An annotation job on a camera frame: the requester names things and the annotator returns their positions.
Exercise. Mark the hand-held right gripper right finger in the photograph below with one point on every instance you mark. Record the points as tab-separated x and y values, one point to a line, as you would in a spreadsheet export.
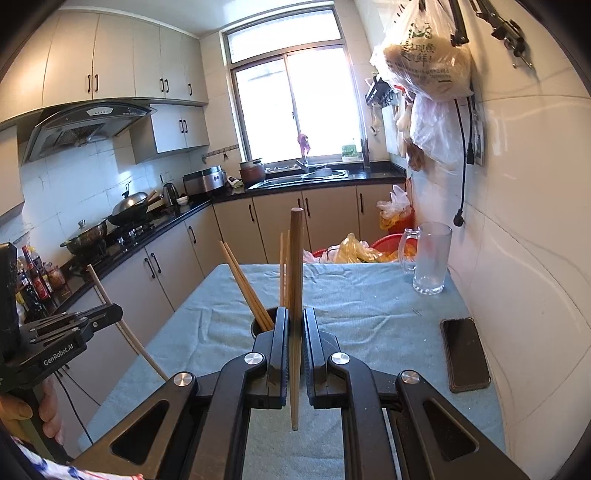
311	360

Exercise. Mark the wok with lid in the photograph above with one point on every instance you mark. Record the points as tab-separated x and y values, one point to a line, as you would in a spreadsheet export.
131	205

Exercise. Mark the gas stove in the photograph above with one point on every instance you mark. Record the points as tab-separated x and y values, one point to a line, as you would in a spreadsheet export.
134	234

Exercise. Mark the group of condiment bottles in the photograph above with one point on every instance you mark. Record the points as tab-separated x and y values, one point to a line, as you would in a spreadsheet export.
39	281

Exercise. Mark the orange bucket with bag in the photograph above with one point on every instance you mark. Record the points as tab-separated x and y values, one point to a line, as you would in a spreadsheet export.
397	217

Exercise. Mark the black wall rack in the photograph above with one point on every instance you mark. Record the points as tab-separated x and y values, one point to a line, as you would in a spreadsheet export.
381	92

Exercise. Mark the steel water pipe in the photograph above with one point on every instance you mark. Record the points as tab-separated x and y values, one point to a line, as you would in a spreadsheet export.
365	154

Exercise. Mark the white upper cabinets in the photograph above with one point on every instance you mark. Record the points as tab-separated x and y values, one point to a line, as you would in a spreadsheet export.
115	60

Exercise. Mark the red plastic basin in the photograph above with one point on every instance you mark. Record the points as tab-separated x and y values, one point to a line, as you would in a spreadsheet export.
392	241

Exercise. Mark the steel kettle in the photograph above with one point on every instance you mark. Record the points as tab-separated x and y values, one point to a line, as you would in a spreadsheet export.
170	194

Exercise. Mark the brown pot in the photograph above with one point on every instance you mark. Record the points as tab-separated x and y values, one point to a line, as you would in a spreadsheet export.
252	174

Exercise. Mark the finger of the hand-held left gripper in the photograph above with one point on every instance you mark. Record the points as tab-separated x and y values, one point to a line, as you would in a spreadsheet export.
104	317

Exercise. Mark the clear glass mug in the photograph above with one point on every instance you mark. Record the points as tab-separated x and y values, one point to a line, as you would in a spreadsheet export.
431	263

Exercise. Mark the small white wall cabinet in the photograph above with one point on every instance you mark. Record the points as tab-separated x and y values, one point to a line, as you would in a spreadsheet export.
180	129

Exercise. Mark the wall socket plate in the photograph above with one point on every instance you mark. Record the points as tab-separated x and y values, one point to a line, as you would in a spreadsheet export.
481	138

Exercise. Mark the yellow plastic bag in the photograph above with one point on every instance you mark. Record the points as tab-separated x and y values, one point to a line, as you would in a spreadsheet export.
358	249

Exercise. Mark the steel range hood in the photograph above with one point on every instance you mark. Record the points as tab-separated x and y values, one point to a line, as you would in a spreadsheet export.
87	124

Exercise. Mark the black smartphone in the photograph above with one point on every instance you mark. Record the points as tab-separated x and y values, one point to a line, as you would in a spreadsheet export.
465	355

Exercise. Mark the person's printed clothing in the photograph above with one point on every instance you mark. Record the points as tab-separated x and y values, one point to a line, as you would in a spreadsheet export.
46	468

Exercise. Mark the purple cloth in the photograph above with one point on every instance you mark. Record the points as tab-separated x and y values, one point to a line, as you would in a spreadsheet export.
304	145

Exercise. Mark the silver rice cooker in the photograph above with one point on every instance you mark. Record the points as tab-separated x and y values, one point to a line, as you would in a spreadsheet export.
203	182

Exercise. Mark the plastic bag with brown contents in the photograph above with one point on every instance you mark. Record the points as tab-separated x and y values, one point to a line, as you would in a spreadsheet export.
415	157

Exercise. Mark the kitchen window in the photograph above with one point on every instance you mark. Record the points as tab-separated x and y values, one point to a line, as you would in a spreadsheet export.
295	92

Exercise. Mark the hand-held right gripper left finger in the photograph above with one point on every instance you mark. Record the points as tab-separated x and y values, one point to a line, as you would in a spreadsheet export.
279	360

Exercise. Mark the pink plastic bag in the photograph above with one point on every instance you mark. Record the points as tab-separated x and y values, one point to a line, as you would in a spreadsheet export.
316	256

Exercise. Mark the clear plastic bag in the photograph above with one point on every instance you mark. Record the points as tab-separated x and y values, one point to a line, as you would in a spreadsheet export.
438	134

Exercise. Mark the white printed plastic bag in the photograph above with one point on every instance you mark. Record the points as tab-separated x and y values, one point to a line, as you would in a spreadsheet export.
425	64

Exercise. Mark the green sponge pack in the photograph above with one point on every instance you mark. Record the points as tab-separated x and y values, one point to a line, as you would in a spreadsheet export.
352	153

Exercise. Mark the steel sink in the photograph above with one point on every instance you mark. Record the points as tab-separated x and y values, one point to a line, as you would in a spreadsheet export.
286	181

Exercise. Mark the person's left hand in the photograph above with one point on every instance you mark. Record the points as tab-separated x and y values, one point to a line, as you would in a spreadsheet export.
14	408

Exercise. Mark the black kitchen countertop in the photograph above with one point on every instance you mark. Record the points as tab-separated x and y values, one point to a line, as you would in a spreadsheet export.
369	176

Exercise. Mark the steel faucet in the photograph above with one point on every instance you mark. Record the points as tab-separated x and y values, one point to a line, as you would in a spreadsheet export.
302	165

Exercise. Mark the blue table cloth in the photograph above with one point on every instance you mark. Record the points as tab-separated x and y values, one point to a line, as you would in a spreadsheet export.
369	332

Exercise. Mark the beige base cabinets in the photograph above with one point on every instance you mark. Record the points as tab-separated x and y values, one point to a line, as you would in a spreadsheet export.
272	212

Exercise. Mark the steel pot with glass lid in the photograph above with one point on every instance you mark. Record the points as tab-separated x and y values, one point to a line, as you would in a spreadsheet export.
85	237

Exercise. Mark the grey chopstick holder cup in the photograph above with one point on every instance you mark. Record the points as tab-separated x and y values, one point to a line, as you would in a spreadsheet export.
259	326

